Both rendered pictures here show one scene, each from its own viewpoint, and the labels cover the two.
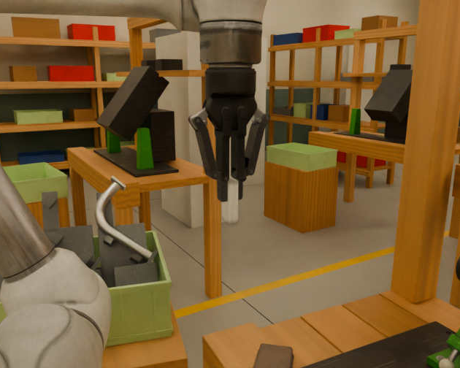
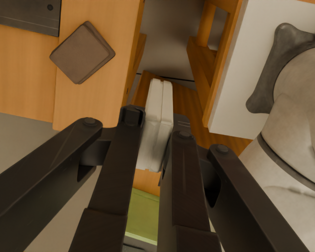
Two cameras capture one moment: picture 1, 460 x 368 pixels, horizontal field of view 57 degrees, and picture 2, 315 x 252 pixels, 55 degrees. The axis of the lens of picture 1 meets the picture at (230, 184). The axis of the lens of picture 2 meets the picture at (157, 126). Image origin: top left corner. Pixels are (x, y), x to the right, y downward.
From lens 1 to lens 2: 58 cm
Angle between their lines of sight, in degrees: 55
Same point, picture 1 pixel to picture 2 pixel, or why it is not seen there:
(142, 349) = (150, 181)
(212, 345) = (115, 122)
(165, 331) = not seen: hidden behind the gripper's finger
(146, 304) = (136, 217)
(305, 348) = (23, 63)
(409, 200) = not seen: outside the picture
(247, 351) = (89, 92)
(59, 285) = (309, 215)
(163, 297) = not seen: hidden behind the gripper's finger
